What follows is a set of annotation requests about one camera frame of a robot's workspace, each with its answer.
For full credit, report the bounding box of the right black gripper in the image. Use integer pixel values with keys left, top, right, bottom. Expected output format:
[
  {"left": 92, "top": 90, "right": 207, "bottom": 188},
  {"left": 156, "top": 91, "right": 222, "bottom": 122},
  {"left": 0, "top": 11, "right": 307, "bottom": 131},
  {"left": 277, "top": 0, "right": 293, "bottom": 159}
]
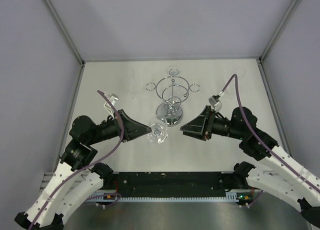
[{"left": 180, "top": 105, "right": 245, "bottom": 141}]

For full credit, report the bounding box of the left aluminium frame post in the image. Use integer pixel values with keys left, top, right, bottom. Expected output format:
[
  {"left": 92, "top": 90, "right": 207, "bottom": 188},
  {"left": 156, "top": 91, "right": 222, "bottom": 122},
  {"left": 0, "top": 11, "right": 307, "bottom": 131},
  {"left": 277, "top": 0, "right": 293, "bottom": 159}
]
[{"left": 42, "top": 0, "right": 85, "bottom": 66}]

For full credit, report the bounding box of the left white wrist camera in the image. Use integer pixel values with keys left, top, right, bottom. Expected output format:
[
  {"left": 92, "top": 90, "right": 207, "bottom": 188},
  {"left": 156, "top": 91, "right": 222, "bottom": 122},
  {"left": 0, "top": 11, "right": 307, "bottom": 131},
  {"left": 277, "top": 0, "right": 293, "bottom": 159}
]
[{"left": 103, "top": 92, "right": 119, "bottom": 117}]

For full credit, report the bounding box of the round wine glass front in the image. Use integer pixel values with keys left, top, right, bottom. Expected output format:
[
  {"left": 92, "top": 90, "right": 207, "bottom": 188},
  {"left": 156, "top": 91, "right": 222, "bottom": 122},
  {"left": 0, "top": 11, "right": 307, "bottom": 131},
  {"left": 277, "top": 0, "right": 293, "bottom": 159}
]
[{"left": 147, "top": 115, "right": 168, "bottom": 144}]

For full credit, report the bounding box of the round wine glass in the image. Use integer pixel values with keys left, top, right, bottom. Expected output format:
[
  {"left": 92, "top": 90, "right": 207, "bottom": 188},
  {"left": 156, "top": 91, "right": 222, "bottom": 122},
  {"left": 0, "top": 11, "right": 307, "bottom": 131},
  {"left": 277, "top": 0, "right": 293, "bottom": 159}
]
[
  {"left": 166, "top": 65, "right": 182, "bottom": 77},
  {"left": 147, "top": 115, "right": 168, "bottom": 144}
]

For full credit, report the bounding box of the aluminium frame post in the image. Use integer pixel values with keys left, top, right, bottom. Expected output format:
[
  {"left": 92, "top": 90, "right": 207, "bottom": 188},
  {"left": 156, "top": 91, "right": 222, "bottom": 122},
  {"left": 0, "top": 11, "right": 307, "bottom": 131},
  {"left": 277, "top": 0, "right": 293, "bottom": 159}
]
[
  {"left": 259, "top": 0, "right": 302, "bottom": 63},
  {"left": 42, "top": 0, "right": 85, "bottom": 66}
]

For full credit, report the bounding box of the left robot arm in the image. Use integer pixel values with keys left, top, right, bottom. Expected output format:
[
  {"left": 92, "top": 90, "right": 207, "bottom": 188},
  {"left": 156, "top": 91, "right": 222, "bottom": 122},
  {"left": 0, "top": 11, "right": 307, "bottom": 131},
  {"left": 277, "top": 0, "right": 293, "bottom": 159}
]
[{"left": 14, "top": 109, "right": 151, "bottom": 230}]

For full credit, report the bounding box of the white toothed cable duct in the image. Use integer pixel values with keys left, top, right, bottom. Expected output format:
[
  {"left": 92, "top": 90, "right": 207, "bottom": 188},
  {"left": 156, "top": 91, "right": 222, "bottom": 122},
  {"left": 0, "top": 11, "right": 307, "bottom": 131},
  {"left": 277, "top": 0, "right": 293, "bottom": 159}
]
[{"left": 86, "top": 192, "right": 253, "bottom": 203}]

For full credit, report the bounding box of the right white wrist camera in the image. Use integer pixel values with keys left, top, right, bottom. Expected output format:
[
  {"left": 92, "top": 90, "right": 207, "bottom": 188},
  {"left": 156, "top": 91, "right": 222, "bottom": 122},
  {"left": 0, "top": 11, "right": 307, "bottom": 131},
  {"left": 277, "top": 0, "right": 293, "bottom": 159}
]
[{"left": 208, "top": 95, "right": 222, "bottom": 112}]

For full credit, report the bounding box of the chrome wine glass rack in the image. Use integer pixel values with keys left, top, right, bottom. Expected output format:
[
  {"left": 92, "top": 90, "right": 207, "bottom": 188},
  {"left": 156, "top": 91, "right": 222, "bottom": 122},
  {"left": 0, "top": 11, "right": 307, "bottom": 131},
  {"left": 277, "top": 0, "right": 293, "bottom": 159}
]
[{"left": 154, "top": 75, "right": 190, "bottom": 127}]

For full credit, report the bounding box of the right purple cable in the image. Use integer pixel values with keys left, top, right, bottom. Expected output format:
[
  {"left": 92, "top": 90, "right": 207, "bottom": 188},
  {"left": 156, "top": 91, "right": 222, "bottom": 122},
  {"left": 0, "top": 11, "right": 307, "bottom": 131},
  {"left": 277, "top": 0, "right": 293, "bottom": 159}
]
[{"left": 217, "top": 73, "right": 320, "bottom": 195}]

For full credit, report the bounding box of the right aluminium frame post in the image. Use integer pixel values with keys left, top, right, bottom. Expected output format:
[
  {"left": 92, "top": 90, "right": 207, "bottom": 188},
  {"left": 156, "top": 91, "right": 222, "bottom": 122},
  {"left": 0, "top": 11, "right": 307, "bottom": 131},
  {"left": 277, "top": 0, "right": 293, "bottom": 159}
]
[{"left": 259, "top": 0, "right": 302, "bottom": 63}]

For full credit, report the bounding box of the purple cable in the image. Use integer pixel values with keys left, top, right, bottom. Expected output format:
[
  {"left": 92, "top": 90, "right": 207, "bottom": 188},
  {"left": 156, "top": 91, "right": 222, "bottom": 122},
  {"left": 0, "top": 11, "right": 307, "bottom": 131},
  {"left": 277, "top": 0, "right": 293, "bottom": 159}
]
[
  {"left": 27, "top": 89, "right": 126, "bottom": 230},
  {"left": 217, "top": 73, "right": 320, "bottom": 195}
]

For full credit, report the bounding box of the round wine glass back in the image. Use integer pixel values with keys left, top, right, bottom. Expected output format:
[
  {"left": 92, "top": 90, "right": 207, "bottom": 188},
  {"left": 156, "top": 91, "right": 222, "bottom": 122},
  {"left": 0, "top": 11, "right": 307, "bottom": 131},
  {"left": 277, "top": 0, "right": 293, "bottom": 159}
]
[{"left": 166, "top": 65, "right": 182, "bottom": 77}]

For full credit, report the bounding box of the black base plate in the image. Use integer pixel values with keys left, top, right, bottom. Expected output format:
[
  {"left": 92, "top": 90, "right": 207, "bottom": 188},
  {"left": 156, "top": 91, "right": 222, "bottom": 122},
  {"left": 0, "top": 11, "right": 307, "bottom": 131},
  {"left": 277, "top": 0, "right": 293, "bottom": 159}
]
[{"left": 101, "top": 171, "right": 241, "bottom": 198}]

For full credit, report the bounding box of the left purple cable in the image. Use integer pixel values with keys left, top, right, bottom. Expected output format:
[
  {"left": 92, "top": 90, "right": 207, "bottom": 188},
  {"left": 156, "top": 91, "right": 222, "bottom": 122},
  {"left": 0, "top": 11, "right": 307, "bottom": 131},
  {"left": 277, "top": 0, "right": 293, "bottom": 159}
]
[{"left": 27, "top": 89, "right": 126, "bottom": 230}]

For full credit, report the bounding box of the ribbed champagne flute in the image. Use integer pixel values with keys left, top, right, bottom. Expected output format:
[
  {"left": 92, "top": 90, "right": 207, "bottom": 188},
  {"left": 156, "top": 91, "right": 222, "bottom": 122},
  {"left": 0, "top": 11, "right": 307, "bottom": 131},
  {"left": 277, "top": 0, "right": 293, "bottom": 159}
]
[
  {"left": 125, "top": 67, "right": 137, "bottom": 101},
  {"left": 234, "top": 66, "right": 246, "bottom": 80}
]

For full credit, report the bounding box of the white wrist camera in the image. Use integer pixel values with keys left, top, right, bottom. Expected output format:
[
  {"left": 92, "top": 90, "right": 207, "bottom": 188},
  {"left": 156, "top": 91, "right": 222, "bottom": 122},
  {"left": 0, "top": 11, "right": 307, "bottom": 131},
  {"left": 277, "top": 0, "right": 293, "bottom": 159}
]
[
  {"left": 208, "top": 95, "right": 222, "bottom": 112},
  {"left": 103, "top": 92, "right": 119, "bottom": 117}
]

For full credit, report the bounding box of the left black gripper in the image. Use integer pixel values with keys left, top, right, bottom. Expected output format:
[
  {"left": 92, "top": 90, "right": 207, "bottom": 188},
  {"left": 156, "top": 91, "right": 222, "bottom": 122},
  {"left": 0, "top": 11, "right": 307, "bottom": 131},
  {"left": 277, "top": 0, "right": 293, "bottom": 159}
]
[{"left": 87, "top": 108, "right": 152, "bottom": 145}]

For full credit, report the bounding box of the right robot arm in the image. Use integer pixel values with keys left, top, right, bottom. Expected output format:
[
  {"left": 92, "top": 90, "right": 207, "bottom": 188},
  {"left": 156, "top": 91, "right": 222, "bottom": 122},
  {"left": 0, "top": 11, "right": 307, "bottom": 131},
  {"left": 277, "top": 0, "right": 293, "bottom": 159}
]
[{"left": 180, "top": 105, "right": 320, "bottom": 227}]

